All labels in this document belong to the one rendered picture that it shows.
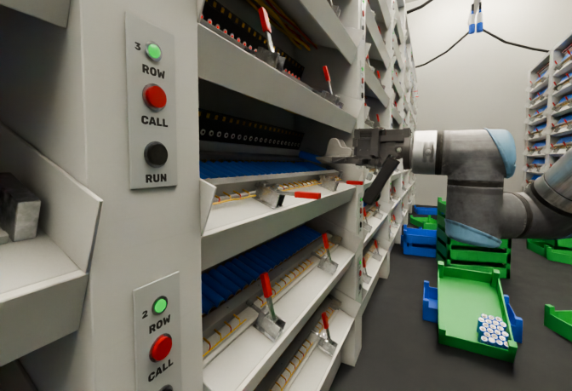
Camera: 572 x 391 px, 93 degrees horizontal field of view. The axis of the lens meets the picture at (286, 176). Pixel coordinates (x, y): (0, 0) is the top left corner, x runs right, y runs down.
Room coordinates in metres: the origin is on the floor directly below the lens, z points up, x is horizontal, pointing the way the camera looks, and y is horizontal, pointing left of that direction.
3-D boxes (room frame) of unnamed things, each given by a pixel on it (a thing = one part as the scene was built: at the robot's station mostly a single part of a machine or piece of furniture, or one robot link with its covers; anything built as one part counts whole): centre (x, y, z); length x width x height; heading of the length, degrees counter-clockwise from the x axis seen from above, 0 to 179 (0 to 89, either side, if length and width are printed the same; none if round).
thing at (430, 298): (1.05, -0.71, 0.04); 0.30 x 0.20 x 0.08; 62
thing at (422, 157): (0.57, -0.28, 0.63); 0.10 x 0.05 x 0.09; 151
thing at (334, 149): (0.64, -0.11, 0.64); 0.09 x 0.03 x 0.06; 66
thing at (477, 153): (0.53, -0.36, 0.62); 0.12 x 0.09 x 0.10; 61
